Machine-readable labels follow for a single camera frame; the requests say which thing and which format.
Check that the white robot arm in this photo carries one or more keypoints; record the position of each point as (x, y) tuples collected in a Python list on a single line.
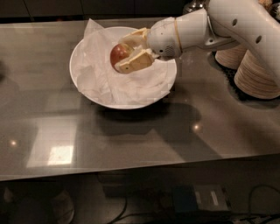
[(219, 25)]

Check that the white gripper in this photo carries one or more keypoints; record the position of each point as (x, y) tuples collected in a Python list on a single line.
[(162, 39)]

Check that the stack of paper bowls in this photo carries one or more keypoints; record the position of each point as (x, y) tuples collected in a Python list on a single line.
[(252, 79), (231, 58)]

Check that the front stack of paper bowls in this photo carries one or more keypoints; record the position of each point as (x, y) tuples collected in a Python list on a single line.
[(252, 79)]

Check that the white crumpled paper liner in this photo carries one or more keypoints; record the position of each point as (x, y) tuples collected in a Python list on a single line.
[(131, 84)]

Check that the rear stack of paper bowls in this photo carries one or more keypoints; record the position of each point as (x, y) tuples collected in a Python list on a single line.
[(231, 58)]

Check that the red yellow apple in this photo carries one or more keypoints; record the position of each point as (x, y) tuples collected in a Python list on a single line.
[(120, 52)]

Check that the white bowl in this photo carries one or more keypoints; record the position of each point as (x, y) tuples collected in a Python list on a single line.
[(93, 78)]

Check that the grey box under table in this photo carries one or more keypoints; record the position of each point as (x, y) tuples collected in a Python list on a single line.
[(200, 198)]

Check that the black mat under bowls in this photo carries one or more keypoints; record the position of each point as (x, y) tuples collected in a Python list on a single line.
[(230, 74)]

